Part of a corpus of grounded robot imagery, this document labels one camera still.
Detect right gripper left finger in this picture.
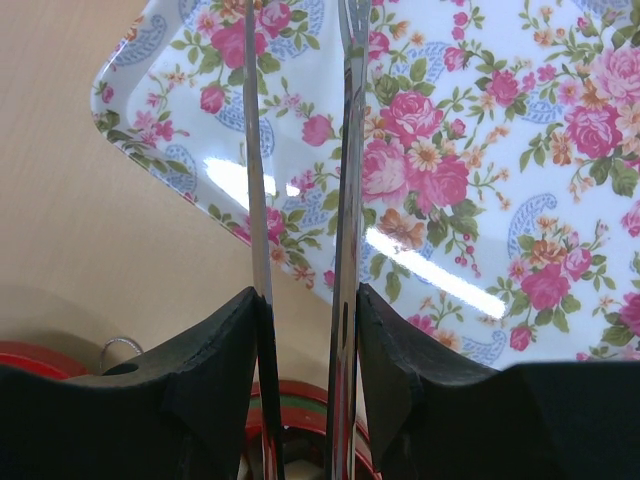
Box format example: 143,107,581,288
1,288,257,479

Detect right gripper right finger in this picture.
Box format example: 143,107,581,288
357,285,639,479

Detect metal serving tongs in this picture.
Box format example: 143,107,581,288
243,1,372,479

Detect red round tin box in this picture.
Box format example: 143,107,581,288
245,380,382,479

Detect red tin lid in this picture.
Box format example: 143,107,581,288
0,340,89,380

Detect floral rectangular tray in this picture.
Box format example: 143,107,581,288
91,1,639,368

